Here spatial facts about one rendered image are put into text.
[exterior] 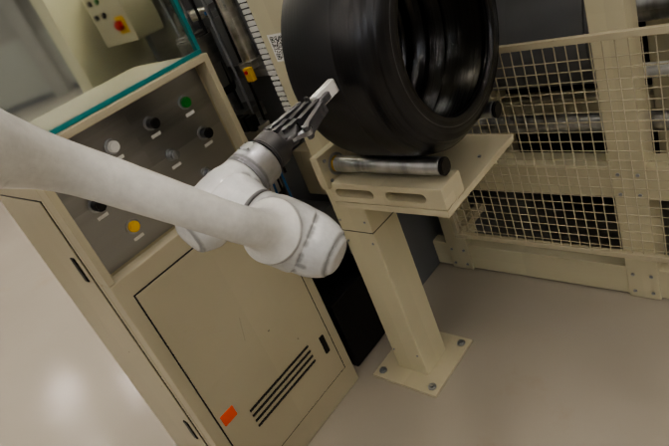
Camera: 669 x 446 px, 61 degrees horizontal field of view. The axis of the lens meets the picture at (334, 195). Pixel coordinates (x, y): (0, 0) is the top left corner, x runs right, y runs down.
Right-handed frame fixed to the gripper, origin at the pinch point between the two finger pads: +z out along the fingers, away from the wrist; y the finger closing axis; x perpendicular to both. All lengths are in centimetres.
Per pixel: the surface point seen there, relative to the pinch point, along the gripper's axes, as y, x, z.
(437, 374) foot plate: 23, 119, 7
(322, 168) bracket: 24.0, 27.4, 8.3
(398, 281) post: 26, 79, 14
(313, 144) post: 36.3, 27.9, 19.2
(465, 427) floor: 5, 118, -7
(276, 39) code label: 33.7, -3.4, 23.7
